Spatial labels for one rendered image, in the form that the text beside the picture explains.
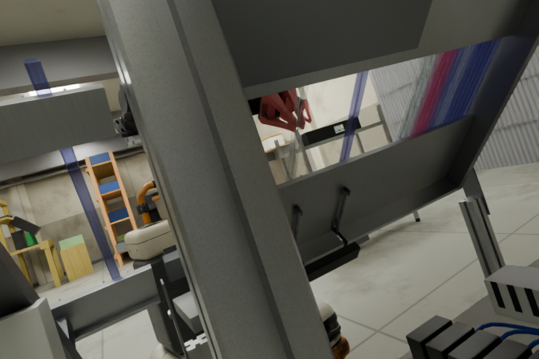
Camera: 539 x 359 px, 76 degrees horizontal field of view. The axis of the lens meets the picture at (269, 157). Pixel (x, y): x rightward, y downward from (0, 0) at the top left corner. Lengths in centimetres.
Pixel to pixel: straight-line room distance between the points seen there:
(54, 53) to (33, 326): 412
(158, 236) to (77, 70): 319
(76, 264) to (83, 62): 476
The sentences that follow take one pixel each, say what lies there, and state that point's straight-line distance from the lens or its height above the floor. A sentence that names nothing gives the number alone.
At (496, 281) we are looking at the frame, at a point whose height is 66.
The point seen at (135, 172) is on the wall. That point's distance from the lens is 996.
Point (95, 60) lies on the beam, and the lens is 450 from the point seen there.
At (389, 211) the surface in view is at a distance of 85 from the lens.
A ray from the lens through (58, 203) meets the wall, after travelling 991.
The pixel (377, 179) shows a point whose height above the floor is 79.
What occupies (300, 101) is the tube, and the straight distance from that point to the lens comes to 51.
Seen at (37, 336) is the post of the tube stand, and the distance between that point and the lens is 53.
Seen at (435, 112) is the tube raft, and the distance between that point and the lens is 78.
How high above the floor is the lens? 89
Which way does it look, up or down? 1 degrees up
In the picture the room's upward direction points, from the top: 19 degrees counter-clockwise
